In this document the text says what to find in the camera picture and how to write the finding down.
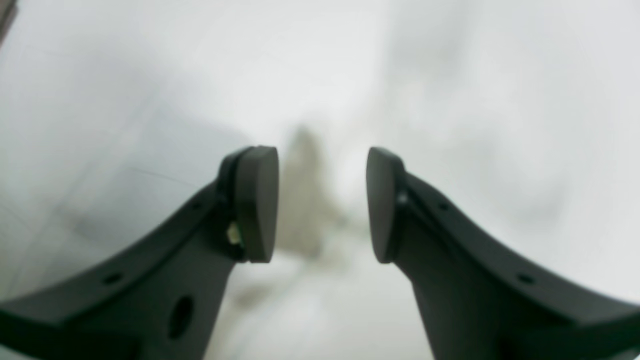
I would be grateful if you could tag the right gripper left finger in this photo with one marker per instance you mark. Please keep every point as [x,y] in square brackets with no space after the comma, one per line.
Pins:
[159,298]

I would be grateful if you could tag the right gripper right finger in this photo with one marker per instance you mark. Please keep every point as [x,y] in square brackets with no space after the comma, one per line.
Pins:
[477,298]

